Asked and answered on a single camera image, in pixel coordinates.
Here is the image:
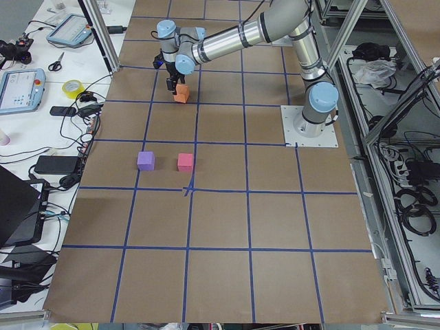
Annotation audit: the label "coiled black cables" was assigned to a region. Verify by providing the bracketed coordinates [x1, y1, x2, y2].
[391, 185, 439, 238]

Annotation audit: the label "pink foam block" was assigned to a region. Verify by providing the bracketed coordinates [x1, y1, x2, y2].
[177, 153, 194, 173]

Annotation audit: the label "black phone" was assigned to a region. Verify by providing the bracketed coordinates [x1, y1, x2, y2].
[49, 106, 77, 117]

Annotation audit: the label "black laptop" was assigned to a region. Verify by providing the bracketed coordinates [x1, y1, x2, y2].
[1, 167, 49, 248]

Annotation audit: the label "black handled scissors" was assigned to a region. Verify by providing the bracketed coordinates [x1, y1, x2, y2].
[47, 52, 65, 72]

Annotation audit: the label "purple foam block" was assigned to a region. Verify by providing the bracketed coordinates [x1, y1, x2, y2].
[137, 151, 155, 171]

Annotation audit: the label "black power adapter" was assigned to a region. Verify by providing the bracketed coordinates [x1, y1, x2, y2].
[34, 155, 79, 175]

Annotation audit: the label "far teach pendant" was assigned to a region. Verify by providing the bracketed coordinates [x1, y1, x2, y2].
[46, 14, 92, 48]

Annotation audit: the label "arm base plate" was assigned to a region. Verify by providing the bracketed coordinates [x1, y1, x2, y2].
[280, 105, 339, 148]

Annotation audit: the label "aluminium frame post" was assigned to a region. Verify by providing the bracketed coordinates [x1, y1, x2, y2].
[78, 0, 120, 74]

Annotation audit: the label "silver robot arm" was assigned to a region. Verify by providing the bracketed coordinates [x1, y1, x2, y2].
[151, 1, 339, 138]

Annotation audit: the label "yellow tape roll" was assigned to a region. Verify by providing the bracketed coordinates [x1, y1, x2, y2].
[62, 79, 85, 100]

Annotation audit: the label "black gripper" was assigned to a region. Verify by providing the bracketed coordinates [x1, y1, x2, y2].
[153, 49, 186, 92]

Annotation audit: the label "crumpled white cloth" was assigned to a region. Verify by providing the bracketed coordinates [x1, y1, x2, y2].
[353, 60, 397, 89]

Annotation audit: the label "near teach pendant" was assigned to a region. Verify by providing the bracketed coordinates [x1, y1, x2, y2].
[1, 68, 46, 115]

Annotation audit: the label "teach pendant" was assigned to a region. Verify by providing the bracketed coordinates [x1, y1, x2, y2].
[46, 14, 92, 48]
[1, 68, 46, 115]

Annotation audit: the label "orange foam block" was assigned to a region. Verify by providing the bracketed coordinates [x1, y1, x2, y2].
[173, 84, 190, 104]

